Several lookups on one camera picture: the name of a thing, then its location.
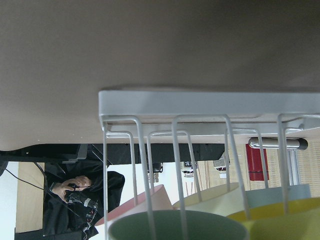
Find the metal cylinder brush tool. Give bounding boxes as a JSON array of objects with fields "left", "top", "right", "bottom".
[{"left": 248, "top": 137, "right": 309, "bottom": 151}]

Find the light blue plastic cup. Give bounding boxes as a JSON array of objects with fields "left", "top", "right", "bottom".
[{"left": 246, "top": 184, "right": 311, "bottom": 208}]

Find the mint green plastic cup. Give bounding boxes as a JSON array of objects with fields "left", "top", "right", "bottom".
[{"left": 108, "top": 210, "right": 250, "bottom": 240}]

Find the yellow plastic cup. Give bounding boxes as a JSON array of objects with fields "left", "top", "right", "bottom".
[{"left": 228, "top": 197, "right": 320, "bottom": 240}]

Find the white wire cup rack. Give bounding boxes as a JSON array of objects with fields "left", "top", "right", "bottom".
[{"left": 98, "top": 90, "right": 320, "bottom": 240}]

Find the person in black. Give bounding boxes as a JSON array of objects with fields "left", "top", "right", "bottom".
[{"left": 42, "top": 162, "right": 126, "bottom": 238}]

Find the pink plastic cup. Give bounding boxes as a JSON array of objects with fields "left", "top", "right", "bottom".
[{"left": 107, "top": 184, "right": 173, "bottom": 222}]

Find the cream plastic cup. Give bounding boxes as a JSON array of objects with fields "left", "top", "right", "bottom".
[{"left": 184, "top": 182, "right": 244, "bottom": 217}]

